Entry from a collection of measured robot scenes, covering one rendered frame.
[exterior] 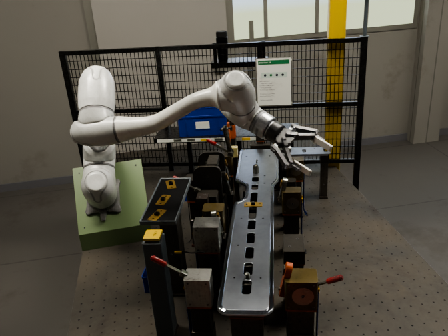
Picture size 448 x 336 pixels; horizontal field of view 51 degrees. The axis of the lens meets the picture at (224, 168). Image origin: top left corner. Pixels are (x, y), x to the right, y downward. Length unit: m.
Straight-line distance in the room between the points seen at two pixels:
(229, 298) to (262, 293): 0.12
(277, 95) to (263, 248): 1.38
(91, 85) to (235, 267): 0.87
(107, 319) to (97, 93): 0.93
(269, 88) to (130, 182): 1.06
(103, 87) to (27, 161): 3.28
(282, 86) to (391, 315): 1.55
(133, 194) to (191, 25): 2.38
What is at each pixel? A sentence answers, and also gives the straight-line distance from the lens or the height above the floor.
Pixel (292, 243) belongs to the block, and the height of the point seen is 1.03.
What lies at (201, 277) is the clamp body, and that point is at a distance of 1.65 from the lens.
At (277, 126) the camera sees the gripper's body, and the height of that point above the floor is 1.50.
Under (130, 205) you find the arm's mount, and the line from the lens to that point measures 2.53.
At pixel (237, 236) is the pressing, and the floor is 1.00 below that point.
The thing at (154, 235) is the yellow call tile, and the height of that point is 1.16.
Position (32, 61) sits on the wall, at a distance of 4.76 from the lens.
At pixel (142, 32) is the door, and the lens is 4.56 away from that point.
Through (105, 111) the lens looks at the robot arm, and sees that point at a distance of 1.81.
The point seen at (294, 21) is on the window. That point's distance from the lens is 4.81.
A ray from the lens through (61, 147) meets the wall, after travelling 4.96.
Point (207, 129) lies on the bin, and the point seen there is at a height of 1.07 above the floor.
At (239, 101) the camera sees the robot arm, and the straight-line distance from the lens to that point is 1.54.
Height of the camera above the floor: 2.06
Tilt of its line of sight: 25 degrees down
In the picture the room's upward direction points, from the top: 4 degrees counter-clockwise
